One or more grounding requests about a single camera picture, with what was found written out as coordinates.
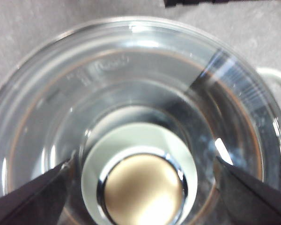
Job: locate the green electric steamer pot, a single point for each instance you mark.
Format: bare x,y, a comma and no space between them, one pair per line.
269,72

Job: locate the glass lid with green knob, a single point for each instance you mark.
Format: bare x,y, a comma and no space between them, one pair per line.
143,107

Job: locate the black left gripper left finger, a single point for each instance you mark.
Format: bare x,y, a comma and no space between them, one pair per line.
38,203

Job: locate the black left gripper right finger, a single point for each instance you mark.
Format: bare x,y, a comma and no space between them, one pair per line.
245,200

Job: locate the black plate rack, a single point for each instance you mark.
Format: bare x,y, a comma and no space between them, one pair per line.
171,3

